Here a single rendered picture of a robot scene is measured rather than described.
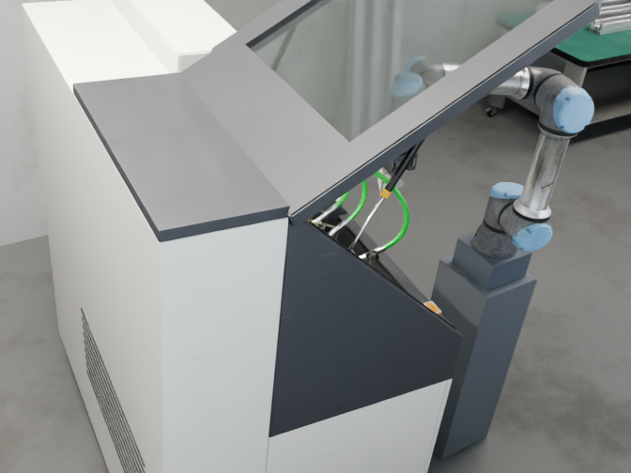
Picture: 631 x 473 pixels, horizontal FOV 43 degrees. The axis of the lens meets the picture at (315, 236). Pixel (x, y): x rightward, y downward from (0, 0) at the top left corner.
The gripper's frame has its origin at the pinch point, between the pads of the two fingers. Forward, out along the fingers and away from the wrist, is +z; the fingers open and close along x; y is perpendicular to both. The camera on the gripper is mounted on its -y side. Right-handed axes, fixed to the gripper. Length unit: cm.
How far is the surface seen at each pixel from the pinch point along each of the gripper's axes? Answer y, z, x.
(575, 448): 95, 123, -26
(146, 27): -48, -30, 62
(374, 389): -18, 37, -36
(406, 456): -1, 72, -36
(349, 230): 5.1, 27.6, 21.5
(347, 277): -31.7, -4.7, -35.7
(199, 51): -42, -33, 35
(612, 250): 215, 123, 74
